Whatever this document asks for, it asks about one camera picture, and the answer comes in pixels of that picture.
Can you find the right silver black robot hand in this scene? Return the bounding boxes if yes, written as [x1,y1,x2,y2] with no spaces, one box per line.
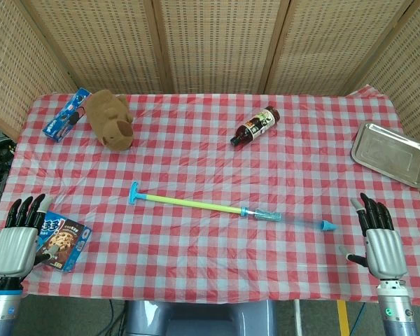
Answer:
[338,192,409,281]

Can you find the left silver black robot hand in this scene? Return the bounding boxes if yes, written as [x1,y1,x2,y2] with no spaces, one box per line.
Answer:
[0,193,62,281]

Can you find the yellow-green plastic stick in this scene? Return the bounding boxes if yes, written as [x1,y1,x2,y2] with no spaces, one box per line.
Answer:
[128,181,246,215]

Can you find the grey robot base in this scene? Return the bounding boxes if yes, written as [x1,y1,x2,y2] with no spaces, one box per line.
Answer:
[125,300,277,336]

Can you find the blue chocolate chip cookie box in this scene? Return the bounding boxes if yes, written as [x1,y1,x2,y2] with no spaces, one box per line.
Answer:
[34,211,93,273]

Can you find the stainless steel tray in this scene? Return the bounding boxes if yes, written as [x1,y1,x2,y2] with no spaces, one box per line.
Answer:
[350,121,420,189]

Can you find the white table leg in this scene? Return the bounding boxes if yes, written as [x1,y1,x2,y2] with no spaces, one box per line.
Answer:
[293,300,302,336]

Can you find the blue Oreo cookie box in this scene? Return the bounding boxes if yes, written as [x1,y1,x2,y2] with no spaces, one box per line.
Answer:
[42,87,92,144]

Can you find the brown capybara plush toy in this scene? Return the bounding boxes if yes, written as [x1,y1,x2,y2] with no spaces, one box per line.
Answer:
[85,89,134,152]

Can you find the dark sauce bottle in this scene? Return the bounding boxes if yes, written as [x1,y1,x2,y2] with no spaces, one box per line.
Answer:
[230,105,281,147]

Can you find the red white checkered tablecloth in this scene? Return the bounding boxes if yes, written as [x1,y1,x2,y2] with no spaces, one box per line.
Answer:
[0,85,420,304]

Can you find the bamboo folding screen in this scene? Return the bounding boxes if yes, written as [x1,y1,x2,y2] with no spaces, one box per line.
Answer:
[0,0,420,141]

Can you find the black cables under table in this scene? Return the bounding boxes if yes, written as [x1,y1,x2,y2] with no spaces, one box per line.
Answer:
[101,300,127,336]

